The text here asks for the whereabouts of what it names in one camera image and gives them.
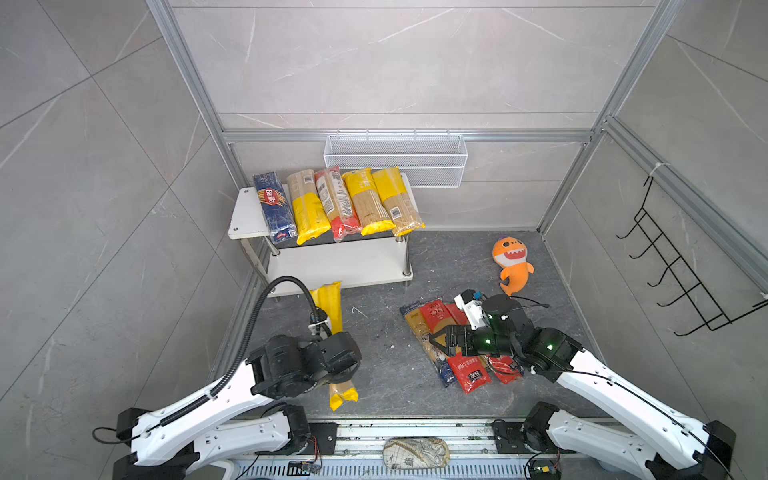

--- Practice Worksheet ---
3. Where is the dark blue pasta bag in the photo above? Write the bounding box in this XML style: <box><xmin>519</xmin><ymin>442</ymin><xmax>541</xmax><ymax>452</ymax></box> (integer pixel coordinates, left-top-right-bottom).
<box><xmin>399</xmin><ymin>302</ymin><xmax>456</xmax><ymax>387</ymax></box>

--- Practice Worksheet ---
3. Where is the orange shark plush toy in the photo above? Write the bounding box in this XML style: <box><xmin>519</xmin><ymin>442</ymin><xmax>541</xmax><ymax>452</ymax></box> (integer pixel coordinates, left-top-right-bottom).
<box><xmin>492</xmin><ymin>237</ymin><xmax>534</xmax><ymax>296</ymax></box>

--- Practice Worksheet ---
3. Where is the yellow wholewheat spaghetti bag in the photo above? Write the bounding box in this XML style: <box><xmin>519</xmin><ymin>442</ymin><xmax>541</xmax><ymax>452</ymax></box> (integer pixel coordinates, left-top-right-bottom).
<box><xmin>342</xmin><ymin>168</ymin><xmax>395</xmax><ymax>236</ymax></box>

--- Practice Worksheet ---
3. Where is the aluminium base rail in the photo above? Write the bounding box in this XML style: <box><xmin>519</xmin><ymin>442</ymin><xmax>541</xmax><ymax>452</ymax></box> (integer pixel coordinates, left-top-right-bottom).
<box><xmin>161</xmin><ymin>418</ymin><xmax>655</xmax><ymax>480</ymax></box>

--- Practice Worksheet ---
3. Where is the tan yellow pasta bag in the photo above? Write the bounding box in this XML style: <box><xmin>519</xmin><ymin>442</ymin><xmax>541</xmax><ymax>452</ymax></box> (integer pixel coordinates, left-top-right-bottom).
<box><xmin>287</xmin><ymin>169</ymin><xmax>331</xmax><ymax>246</ymax></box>

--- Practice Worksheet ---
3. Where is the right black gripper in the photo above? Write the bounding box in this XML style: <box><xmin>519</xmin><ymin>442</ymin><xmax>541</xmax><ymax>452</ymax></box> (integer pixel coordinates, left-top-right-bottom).
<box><xmin>428</xmin><ymin>324</ymin><xmax>519</xmax><ymax>358</ymax></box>

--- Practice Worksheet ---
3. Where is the yellow spaghetti bag with barcode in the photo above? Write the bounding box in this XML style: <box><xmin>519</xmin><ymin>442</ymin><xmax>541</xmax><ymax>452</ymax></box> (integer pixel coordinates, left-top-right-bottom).
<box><xmin>372</xmin><ymin>167</ymin><xmax>425</xmax><ymax>237</ymax></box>

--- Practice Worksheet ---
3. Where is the red yellow spaghetti bag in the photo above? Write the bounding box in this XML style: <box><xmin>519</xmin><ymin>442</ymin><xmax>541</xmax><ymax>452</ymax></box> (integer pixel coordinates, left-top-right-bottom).
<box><xmin>419</xmin><ymin>300</ymin><xmax>491</xmax><ymax>394</ymax></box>

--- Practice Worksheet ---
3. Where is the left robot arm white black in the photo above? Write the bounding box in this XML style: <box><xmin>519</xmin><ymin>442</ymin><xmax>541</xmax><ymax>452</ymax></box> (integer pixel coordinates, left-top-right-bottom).
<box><xmin>112</xmin><ymin>332</ymin><xmax>362</xmax><ymax>479</ymax></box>

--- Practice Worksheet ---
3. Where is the left black corrugated cable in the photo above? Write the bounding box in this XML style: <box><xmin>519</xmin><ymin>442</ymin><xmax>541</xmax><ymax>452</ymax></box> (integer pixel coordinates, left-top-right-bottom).
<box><xmin>152</xmin><ymin>275</ymin><xmax>328</xmax><ymax>427</ymax></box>

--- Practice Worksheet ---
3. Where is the white two-tier shelf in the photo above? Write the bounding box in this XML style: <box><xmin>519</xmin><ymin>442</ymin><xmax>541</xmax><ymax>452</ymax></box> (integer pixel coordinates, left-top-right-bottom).
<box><xmin>228</xmin><ymin>185</ymin><xmax>413</xmax><ymax>290</ymax></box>

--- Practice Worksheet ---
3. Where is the patterned cloth pouch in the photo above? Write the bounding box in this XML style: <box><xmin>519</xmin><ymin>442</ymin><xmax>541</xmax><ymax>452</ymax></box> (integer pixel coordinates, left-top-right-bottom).
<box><xmin>382</xmin><ymin>437</ymin><xmax>450</xmax><ymax>470</ymax></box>

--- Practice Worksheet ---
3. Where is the black wire hook rack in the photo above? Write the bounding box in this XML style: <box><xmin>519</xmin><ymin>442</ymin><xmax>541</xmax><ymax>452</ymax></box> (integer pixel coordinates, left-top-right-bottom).
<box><xmin>616</xmin><ymin>175</ymin><xmax>767</xmax><ymax>338</ymax></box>

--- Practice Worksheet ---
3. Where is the red spaghetti bag with label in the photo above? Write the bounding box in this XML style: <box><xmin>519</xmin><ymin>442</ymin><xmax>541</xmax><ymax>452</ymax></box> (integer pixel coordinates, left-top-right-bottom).
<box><xmin>314</xmin><ymin>167</ymin><xmax>362</xmax><ymax>242</ymax></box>

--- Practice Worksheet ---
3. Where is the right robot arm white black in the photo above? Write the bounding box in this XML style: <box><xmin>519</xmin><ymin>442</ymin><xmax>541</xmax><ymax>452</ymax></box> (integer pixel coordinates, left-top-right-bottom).
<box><xmin>430</xmin><ymin>325</ymin><xmax>736</xmax><ymax>479</ymax></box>

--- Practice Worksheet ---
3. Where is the blue Barilla spaghetti box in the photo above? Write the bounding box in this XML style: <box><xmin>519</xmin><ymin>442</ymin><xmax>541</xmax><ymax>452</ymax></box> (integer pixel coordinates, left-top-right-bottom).
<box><xmin>253</xmin><ymin>172</ymin><xmax>298</xmax><ymax>244</ymax></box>

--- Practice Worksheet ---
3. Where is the long yellow spaghetti bag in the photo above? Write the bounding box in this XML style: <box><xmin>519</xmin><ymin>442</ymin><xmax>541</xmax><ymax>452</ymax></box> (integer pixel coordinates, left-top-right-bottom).
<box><xmin>311</xmin><ymin>282</ymin><xmax>359</xmax><ymax>411</ymax></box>

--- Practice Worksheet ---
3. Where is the white wire mesh basket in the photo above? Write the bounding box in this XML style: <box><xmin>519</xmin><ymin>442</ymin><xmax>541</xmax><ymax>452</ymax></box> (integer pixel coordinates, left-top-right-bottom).
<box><xmin>323</xmin><ymin>132</ymin><xmax>468</xmax><ymax>188</ymax></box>

